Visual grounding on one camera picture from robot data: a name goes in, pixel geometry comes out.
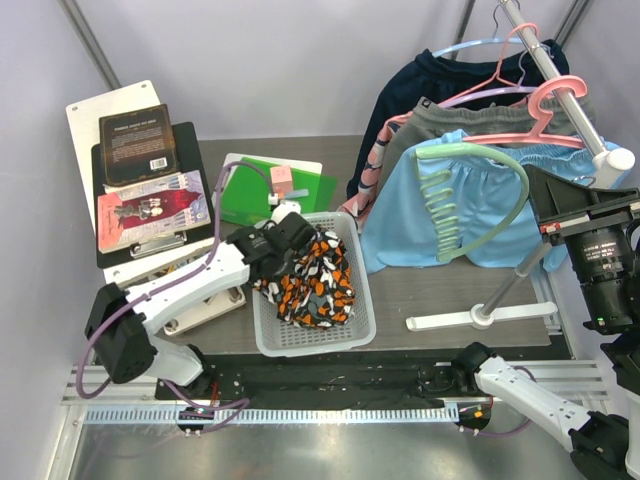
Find green folder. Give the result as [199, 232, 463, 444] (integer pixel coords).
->
[220, 166, 337, 226]

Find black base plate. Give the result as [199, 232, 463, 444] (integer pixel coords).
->
[180, 350, 487, 411]

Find orange blue eraser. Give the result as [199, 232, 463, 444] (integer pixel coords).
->
[281, 189, 309, 200]

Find blue comic book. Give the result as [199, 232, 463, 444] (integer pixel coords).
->
[147, 253, 202, 280]

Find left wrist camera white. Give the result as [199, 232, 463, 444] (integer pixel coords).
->
[268, 193, 301, 224]

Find pink plastic hanger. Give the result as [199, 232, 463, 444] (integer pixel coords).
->
[463, 75, 588, 149]

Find light blue hanger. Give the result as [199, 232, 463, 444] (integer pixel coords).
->
[432, 38, 523, 58]

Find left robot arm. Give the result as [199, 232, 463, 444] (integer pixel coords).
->
[85, 212, 317, 399]

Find light blue shorts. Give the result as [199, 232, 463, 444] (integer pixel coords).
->
[359, 129, 631, 275]

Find white clothes rack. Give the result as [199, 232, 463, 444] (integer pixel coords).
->
[406, 1, 635, 332]

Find purple hanger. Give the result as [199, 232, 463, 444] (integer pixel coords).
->
[438, 51, 537, 109]

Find perforated cable duct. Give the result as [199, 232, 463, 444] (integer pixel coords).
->
[84, 404, 459, 425]

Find green plastic hanger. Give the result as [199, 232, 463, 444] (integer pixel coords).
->
[414, 142, 530, 263]

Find grey shorts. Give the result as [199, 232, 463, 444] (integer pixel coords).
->
[377, 94, 599, 201]

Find red pink comic book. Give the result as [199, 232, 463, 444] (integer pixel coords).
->
[96, 170, 211, 254]

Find black clipboard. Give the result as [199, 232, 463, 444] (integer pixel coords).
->
[91, 122, 215, 269]

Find pink cube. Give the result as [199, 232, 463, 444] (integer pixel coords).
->
[270, 165, 293, 196]

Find white plastic basket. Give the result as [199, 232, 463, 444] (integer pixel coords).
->
[252, 212, 377, 357]

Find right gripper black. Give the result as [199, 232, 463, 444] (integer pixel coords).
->
[514, 161, 639, 322]

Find orange camouflage shorts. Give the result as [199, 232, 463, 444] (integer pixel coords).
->
[253, 228, 356, 330]

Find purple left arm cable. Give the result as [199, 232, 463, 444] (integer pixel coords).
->
[74, 160, 281, 434]

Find dark brown book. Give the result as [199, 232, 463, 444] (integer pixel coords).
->
[99, 104, 179, 188]

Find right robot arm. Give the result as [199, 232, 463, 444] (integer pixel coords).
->
[451, 165, 639, 479]

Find navy blue shorts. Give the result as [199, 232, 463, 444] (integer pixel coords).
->
[346, 49, 544, 199]

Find thin pink hanger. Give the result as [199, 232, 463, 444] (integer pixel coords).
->
[384, 22, 542, 131]

